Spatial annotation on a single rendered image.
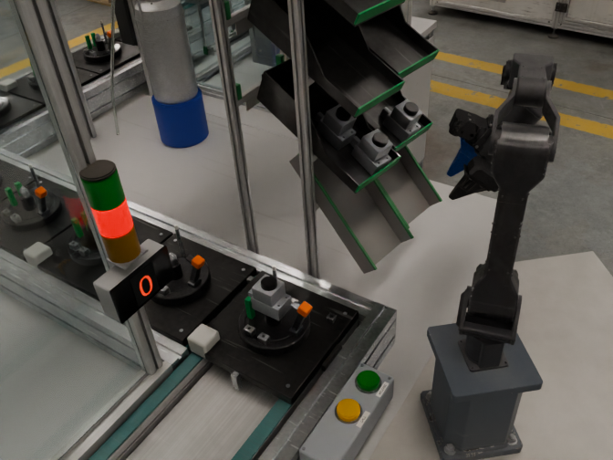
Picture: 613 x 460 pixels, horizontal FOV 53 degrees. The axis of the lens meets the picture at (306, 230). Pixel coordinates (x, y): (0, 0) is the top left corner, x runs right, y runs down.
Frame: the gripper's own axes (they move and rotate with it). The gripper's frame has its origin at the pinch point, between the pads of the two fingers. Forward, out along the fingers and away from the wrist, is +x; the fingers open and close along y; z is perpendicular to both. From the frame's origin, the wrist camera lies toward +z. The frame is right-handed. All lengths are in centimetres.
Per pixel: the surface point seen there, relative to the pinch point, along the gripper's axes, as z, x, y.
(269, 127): 27, 56, -80
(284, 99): 33.5, 11.0, -6.8
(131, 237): 43, 26, 31
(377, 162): 12.7, 9.1, -3.1
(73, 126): 57, 13, 32
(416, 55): 16.4, -7.0, -19.6
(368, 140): 16.6, 6.6, -3.7
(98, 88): 81, 84, -87
